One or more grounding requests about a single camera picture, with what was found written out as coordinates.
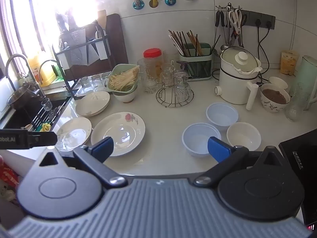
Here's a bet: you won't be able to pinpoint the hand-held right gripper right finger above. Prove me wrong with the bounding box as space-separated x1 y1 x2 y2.
193 136 289 188

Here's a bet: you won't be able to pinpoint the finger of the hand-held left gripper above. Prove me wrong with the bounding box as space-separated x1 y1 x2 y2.
27 132 58 148

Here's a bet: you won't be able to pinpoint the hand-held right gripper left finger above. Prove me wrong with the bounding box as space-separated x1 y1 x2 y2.
32 137 129 189

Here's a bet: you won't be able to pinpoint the white floral plate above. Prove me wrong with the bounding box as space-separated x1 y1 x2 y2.
91 112 146 157

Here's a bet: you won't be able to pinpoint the light blue plastic bowl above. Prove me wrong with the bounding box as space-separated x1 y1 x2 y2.
206 102 239 132
182 123 222 157

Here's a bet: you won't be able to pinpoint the plain white bowl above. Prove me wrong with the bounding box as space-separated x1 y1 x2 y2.
226 122 262 152

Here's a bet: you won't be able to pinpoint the white gold-rimmed plate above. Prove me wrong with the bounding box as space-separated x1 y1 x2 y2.
55 117 93 152

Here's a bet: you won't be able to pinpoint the white deep plate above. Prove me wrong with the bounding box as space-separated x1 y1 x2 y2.
75 91 111 117

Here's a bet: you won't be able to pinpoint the kitchen sink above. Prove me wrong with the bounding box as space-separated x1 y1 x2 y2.
0 96 73 132

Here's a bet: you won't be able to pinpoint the stemmed small glass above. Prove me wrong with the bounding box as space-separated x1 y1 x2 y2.
41 98 53 112

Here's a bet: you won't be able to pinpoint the red printed package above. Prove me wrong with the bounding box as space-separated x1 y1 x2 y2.
0 155 21 192

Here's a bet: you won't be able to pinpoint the stainless steel pot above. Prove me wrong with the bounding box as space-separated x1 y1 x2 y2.
7 83 40 111

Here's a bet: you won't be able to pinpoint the white bowl with brown rim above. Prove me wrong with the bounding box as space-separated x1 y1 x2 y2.
113 84 138 104

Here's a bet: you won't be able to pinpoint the white electric cooking pot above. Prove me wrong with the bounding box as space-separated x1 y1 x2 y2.
214 46 262 111

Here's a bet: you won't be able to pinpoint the small drinking glass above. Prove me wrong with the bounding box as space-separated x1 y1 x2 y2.
101 72 111 88
92 74 103 91
80 76 93 93

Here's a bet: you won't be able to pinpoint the yellow detergent bottle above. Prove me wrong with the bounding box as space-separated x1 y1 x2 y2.
27 52 56 87

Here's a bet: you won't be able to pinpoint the enoki mushrooms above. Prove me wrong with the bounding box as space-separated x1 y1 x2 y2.
109 66 140 91

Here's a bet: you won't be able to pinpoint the clear glass cup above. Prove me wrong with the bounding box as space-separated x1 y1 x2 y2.
174 71 192 103
156 63 176 86

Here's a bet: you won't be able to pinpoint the floral ceramic bowl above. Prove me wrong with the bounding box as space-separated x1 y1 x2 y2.
260 83 291 113

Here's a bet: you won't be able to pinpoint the short chrome faucet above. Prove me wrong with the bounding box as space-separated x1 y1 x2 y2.
38 59 65 90

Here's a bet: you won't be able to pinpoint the green colander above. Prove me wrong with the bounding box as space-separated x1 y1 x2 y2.
108 64 140 96

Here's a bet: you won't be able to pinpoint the tall chrome faucet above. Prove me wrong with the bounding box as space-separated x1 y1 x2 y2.
5 55 42 97

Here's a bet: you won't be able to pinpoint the textured glass tumbler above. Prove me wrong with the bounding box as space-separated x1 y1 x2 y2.
137 58 159 94

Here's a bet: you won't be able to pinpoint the black induction cooker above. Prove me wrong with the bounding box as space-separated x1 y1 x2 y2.
279 129 317 234

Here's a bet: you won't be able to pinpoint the green chopstick holder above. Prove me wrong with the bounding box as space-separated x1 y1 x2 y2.
178 43 213 80

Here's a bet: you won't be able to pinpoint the black dish rack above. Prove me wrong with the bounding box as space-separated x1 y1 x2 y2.
52 20 112 98

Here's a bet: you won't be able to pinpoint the small white bowl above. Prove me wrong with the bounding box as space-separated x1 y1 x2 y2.
269 76 289 90

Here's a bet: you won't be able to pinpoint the clear jar with red lid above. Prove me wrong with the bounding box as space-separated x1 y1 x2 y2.
143 48 164 85

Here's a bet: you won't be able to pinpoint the metal ladle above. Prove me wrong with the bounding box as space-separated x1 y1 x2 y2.
220 33 231 52

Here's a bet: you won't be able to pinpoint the brown cutting board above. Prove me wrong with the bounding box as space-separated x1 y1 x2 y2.
64 13 129 80

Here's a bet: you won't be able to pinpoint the yellow box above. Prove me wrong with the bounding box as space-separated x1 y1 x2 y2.
281 51 300 76

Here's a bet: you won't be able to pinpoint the mint green mug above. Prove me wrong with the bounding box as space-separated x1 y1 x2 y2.
288 55 317 111

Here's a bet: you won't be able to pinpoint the bundle of chopsticks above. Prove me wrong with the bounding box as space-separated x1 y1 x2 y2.
168 30 204 56

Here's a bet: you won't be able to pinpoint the metal utensil hook rack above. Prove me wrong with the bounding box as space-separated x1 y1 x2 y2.
215 2 248 13

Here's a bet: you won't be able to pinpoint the wire cup rack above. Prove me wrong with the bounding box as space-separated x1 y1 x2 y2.
156 79 194 108

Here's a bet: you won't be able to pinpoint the black power cable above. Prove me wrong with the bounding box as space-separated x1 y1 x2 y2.
256 25 271 81

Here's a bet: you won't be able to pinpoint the black-handled hanging utensil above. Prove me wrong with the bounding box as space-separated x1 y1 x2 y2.
215 10 222 45

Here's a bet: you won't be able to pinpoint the white-handled scissors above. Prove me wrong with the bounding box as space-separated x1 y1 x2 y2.
228 9 243 35

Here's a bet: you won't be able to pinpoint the black wall power strip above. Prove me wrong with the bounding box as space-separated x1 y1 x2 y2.
237 9 276 29

